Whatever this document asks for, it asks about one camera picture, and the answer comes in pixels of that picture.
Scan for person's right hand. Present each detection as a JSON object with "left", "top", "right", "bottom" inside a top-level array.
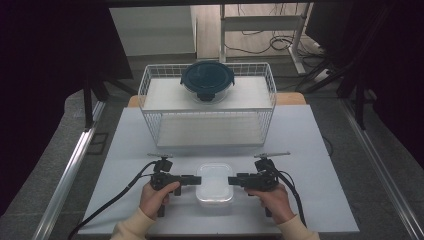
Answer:
[{"left": 244, "top": 182, "right": 297, "bottom": 225}]

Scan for left hand-held gripper black cable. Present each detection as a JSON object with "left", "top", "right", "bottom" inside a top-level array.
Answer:
[{"left": 67, "top": 161, "right": 158, "bottom": 240}]

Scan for aluminium floor rail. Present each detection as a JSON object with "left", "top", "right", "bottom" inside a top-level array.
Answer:
[
  {"left": 339, "top": 99, "right": 424, "bottom": 240},
  {"left": 32, "top": 99, "right": 107, "bottom": 240}
]

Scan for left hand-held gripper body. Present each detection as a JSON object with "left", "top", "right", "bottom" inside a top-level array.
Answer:
[{"left": 147, "top": 152, "right": 184, "bottom": 218}]

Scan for black square floor frame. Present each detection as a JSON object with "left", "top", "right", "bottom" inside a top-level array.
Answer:
[{"left": 87, "top": 132, "right": 110, "bottom": 156}]

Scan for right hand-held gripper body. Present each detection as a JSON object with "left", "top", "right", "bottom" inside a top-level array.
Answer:
[{"left": 245, "top": 151, "right": 291, "bottom": 218}]

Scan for person's left hand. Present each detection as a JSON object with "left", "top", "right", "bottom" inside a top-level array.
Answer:
[{"left": 139, "top": 180, "right": 181, "bottom": 221}]

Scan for white power strip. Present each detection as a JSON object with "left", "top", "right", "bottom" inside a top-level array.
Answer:
[{"left": 313, "top": 68, "right": 335, "bottom": 84}]

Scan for hand-held gripper black cable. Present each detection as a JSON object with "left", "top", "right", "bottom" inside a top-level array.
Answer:
[
  {"left": 67, "top": 161, "right": 158, "bottom": 240},
  {"left": 266, "top": 164, "right": 308, "bottom": 228}
]

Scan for black tripod stand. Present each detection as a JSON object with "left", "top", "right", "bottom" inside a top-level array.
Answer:
[{"left": 301, "top": 59, "right": 379, "bottom": 131}]

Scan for black metal stand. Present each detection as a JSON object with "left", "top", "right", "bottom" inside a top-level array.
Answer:
[{"left": 81, "top": 74, "right": 138, "bottom": 132}]

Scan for white metal desk frame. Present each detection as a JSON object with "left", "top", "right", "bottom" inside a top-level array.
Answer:
[{"left": 219, "top": 3, "right": 312, "bottom": 75}]

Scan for round container with dark blue lid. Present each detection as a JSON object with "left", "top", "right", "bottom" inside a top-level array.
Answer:
[{"left": 180, "top": 60, "right": 235, "bottom": 104}]

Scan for dark curtain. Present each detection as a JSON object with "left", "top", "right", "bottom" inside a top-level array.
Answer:
[
  {"left": 304, "top": 0, "right": 424, "bottom": 168},
  {"left": 0, "top": 0, "right": 134, "bottom": 218}
]

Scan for black floor cables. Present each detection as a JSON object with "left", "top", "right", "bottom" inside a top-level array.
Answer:
[{"left": 223, "top": 3, "right": 329, "bottom": 68}]

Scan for clear rectangular plastic container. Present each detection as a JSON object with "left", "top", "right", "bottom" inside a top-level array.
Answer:
[{"left": 195, "top": 162, "right": 234, "bottom": 204}]

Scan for right hand-held gripper black cable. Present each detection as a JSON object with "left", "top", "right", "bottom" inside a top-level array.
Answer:
[{"left": 266, "top": 164, "right": 308, "bottom": 228}]

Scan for white cabinet panel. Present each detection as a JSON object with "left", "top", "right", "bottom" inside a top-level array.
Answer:
[{"left": 109, "top": 5, "right": 197, "bottom": 57}]

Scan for white wire shelf rack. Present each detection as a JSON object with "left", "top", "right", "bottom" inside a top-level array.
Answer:
[{"left": 137, "top": 62, "right": 278, "bottom": 148}]

